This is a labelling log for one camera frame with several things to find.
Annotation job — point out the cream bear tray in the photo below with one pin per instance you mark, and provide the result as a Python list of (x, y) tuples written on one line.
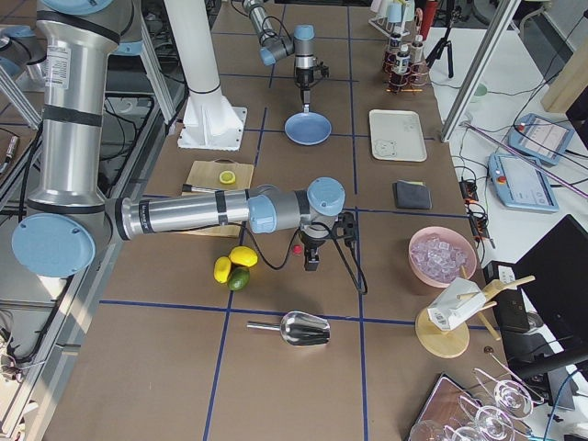
[(396, 135)]

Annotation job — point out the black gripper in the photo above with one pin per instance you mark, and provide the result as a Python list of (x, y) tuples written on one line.
[(313, 239), (303, 78)]

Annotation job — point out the green lime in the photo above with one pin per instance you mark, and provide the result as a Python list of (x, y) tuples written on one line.
[(238, 278)]

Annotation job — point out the half lemon slice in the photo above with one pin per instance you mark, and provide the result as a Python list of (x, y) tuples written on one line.
[(227, 177)]

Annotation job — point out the wooden cutting board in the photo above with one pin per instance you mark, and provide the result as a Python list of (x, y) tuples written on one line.
[(209, 176)]

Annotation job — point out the aluminium frame post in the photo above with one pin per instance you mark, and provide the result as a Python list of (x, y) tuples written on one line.
[(498, 25)]

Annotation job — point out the blue plate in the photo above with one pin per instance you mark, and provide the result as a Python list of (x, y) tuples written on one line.
[(308, 128)]

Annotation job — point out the dark drink bottle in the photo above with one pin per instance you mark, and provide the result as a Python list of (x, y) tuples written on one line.
[(394, 45), (402, 60)]

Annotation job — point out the yellow lemon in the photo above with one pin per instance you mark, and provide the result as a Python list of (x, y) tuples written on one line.
[(222, 269), (243, 256)]

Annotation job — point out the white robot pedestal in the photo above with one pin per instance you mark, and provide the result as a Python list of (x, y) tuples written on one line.
[(210, 122)]

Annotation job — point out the black monitor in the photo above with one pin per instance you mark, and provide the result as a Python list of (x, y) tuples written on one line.
[(558, 262)]

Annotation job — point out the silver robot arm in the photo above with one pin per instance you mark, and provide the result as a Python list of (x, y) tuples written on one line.
[(274, 47), (69, 220)]

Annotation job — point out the metal scoop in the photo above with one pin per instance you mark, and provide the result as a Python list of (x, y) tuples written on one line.
[(298, 328)]

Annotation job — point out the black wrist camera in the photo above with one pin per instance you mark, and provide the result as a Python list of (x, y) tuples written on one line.
[(346, 228)]

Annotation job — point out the grey folded cloth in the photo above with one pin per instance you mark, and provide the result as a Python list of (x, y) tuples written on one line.
[(409, 195)]

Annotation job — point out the black tripod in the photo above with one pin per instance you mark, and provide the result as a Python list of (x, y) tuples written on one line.
[(444, 44)]

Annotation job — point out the blue teach pendant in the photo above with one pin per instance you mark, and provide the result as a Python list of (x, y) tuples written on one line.
[(520, 184), (540, 138)]

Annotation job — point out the wine glass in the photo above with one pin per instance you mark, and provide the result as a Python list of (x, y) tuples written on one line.
[(490, 422), (507, 392)]

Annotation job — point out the pink bowl of ice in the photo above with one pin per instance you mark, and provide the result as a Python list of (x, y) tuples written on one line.
[(438, 255)]

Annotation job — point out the copper wire bottle rack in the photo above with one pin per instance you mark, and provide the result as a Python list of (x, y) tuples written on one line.
[(416, 78)]

